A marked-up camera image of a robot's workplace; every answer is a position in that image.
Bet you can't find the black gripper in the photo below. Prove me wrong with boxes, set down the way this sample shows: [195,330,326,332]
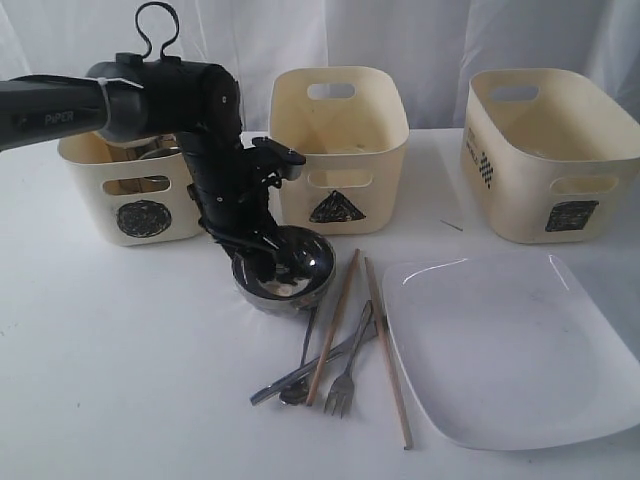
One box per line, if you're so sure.
[197,169,280,283]

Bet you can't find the stainless steel bowl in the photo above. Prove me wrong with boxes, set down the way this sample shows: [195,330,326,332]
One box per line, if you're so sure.
[231,225,336,315]

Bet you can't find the wooden chopstick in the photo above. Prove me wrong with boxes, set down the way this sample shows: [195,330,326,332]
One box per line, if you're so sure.
[305,248,361,407]
[364,257,414,451]

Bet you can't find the steel spoon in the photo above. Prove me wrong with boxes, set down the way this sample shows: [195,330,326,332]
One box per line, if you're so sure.
[279,306,318,406]

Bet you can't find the steel mug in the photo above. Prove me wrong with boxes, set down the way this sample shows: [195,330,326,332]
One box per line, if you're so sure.
[134,134,181,160]

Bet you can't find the small white bowl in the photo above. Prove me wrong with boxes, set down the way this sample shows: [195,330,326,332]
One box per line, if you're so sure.
[93,131,152,149]

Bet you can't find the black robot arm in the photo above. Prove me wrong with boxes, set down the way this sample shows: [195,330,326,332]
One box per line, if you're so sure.
[1,53,305,282]

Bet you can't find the steel table knife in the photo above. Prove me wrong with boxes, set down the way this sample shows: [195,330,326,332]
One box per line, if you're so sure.
[249,334,355,406]

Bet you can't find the cream bin with circle mark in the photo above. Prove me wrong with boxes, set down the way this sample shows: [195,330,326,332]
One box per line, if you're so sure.
[58,132,202,246]

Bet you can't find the steel fork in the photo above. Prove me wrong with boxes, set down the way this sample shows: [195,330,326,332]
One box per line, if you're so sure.
[323,300,373,418]

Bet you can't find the cream bin with triangle mark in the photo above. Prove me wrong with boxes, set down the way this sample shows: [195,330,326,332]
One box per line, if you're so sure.
[269,66,409,235]

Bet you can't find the small thin needle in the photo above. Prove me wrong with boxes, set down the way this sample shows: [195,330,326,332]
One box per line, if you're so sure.
[440,219,464,232]

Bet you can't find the white square plate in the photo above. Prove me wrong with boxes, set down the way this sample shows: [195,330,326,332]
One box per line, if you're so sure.
[382,251,639,451]

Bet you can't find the cream bin with square mark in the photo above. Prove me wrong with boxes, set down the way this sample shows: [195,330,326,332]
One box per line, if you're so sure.
[460,68,639,244]

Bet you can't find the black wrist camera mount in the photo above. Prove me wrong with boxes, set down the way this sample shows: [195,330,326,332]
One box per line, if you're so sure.
[250,136,306,189]

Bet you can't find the black looped cable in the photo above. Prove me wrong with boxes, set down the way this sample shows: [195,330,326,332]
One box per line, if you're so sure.
[134,2,182,62]

